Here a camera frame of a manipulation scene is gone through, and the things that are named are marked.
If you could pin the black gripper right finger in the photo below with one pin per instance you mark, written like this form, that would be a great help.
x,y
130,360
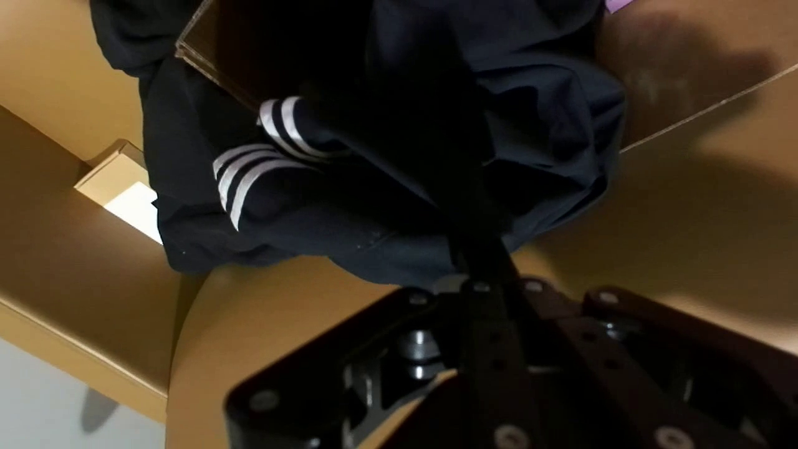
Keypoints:
x,y
632,384

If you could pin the small purple item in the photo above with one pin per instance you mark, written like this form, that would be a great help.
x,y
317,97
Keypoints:
x,y
618,6

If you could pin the small wooden block box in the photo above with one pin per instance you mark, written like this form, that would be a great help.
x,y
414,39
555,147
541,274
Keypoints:
x,y
115,185

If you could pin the black cloth with white stripes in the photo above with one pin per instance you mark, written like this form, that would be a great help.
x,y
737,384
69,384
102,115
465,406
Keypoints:
x,y
465,127

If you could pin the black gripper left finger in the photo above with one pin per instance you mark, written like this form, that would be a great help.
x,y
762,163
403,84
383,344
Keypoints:
x,y
364,376

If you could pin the open cardboard box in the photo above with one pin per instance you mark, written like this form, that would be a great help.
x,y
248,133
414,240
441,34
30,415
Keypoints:
x,y
698,66

